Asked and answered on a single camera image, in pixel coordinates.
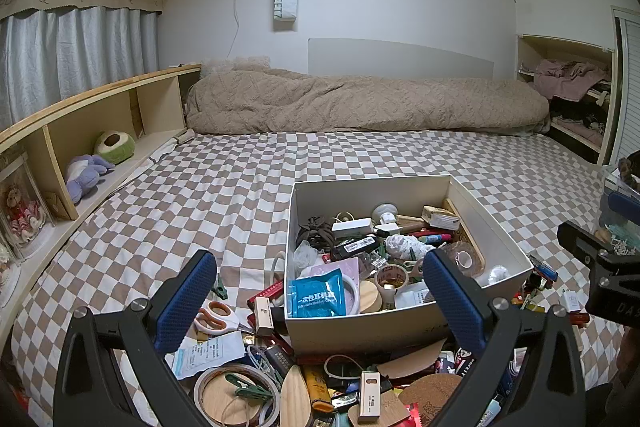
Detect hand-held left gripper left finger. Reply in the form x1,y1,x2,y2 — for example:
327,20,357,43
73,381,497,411
52,249,218,427

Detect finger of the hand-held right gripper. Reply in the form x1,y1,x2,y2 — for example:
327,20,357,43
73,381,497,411
556,219,619,267

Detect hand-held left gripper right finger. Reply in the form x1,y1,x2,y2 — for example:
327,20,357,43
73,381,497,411
422,248,587,427

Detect orange handled scissors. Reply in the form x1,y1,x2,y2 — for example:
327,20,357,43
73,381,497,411
194,301,242,335

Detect blue transparent lighter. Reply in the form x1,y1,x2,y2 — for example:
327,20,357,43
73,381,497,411
530,257,560,283

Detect white cardboard box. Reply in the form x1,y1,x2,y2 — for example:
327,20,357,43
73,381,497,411
284,174,533,358

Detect clear plastic container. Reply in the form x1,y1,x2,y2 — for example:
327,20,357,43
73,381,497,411
595,157,640,258

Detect clear tape roll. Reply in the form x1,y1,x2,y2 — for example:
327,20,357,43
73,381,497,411
442,242,481,278

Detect white plug adapter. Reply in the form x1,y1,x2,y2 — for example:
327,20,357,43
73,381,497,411
560,289,583,314

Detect white paper packet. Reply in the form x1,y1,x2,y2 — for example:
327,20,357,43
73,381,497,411
172,334,246,380

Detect brown tape roll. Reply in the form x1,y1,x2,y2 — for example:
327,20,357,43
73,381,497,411
375,264,411,293

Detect crumpled white tissue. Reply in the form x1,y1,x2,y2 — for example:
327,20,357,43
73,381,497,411
385,234,426,263

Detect brown white slim box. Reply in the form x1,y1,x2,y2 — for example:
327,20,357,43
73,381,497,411
254,296,275,338

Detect round wooden lid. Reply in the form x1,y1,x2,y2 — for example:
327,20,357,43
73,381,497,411
357,279,383,313

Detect red box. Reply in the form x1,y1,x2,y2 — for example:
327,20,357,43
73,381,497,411
247,281,286,310

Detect small brown white box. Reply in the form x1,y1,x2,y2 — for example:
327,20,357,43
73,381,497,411
422,205,461,230

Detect round cork coaster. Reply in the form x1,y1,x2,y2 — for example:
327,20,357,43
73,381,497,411
397,374,463,427

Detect green clothespin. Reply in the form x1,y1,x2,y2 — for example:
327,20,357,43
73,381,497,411
225,372,273,403

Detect black stick device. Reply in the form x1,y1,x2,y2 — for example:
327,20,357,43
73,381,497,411
332,234,381,260

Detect large thin tape roll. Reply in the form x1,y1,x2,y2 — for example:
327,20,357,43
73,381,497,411
194,364,282,427

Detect white round light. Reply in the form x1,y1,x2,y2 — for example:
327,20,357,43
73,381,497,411
372,203,400,223

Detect checkered bed sheet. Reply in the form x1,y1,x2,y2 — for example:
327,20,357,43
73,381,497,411
10,129,640,427

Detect white rectangular lighter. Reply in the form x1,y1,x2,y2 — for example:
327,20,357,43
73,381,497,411
359,371,381,420

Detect white charger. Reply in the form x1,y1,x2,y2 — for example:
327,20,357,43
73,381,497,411
331,217,376,238

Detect blue foil packet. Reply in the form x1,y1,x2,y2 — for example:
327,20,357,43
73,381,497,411
287,269,346,319

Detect leaf shaped wooden piece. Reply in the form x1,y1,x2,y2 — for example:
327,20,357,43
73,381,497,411
280,364,312,427

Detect purple plush toy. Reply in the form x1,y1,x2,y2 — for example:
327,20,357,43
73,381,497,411
65,154,116,204

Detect pink clothes pile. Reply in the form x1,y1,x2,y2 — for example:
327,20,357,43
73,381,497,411
532,59,611,100

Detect white window blind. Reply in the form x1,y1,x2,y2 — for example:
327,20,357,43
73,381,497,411
611,6,640,162

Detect green avocado plush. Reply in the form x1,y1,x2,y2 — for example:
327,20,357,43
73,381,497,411
94,130,137,165

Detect doll in clear box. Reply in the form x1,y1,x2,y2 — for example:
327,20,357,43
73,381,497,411
0,154,55,258

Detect wooden closet niche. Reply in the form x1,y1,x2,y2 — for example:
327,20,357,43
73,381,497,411
516,34,618,165

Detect wooden bedside shelf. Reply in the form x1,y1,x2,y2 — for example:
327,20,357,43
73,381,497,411
0,63,202,348

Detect beige duvet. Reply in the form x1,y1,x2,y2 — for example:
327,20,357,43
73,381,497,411
186,68,551,135

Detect fluffy beige pillow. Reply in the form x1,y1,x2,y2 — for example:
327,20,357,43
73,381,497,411
200,55,271,78

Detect grey curtain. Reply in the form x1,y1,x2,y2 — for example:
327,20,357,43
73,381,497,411
0,4,161,132

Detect black hair tie bundle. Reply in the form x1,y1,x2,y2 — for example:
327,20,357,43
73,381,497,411
297,214,333,253

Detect white hanging cable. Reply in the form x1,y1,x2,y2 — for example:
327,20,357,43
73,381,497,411
227,0,242,58

